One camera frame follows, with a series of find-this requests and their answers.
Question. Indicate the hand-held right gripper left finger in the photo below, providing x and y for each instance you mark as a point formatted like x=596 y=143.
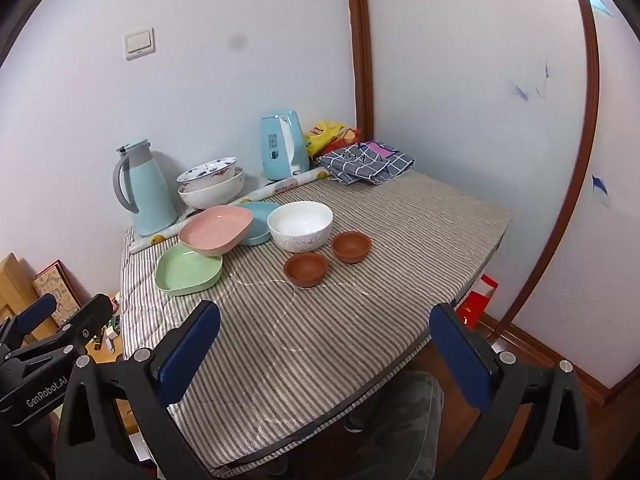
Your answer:
x=192 y=340

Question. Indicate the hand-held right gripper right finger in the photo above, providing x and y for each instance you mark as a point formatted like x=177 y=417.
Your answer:
x=457 y=350

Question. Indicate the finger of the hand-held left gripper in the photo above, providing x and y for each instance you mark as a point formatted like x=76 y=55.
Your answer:
x=35 y=310
x=85 y=320

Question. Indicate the green plate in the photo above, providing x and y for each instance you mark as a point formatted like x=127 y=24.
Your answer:
x=187 y=272

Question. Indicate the pink plate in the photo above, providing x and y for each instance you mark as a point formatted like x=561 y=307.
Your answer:
x=215 y=232

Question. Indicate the small brown bowl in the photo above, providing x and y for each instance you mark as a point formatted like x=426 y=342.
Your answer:
x=351 y=247
x=305 y=272

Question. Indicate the blue plate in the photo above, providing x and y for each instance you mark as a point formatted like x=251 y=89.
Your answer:
x=262 y=225

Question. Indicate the patterned cardboard box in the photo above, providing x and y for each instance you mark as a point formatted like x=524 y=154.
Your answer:
x=57 y=290

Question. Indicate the red bag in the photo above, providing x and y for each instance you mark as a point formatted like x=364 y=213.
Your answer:
x=475 y=305

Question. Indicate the person's leg in camouflage pants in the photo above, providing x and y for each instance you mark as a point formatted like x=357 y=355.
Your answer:
x=400 y=410

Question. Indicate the wooden baseboard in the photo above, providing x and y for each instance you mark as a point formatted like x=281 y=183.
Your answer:
x=550 y=360

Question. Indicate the striped tablecloth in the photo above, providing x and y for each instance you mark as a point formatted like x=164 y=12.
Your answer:
x=350 y=335

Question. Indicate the light blue thermos jug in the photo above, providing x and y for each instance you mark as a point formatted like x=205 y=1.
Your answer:
x=150 y=195

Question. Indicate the white bowl with grey swirls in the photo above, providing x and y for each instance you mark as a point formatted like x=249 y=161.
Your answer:
x=215 y=197

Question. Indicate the plain white bowl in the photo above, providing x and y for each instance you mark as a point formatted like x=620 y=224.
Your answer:
x=300 y=235

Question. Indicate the white bowl with red print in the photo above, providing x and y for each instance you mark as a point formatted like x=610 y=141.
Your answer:
x=205 y=175

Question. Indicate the rolled fruit-print mat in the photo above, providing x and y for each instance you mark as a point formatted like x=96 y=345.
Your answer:
x=280 y=187

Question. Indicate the grey checked cloth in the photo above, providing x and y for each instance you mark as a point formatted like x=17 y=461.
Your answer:
x=365 y=165

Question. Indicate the light blue electric kettle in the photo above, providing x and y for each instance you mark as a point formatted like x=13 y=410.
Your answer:
x=277 y=147

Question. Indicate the orange snack bag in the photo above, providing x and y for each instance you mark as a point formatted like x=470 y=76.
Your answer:
x=350 y=135

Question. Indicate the yellow chip bag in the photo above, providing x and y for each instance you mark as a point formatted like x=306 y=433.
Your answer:
x=322 y=135

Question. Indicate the white wall light switch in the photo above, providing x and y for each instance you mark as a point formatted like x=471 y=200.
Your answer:
x=139 y=43

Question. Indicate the curved wooden wall trim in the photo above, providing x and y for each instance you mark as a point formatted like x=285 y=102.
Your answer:
x=590 y=85

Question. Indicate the straight wooden wall trim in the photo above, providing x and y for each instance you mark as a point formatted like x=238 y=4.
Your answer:
x=359 y=60

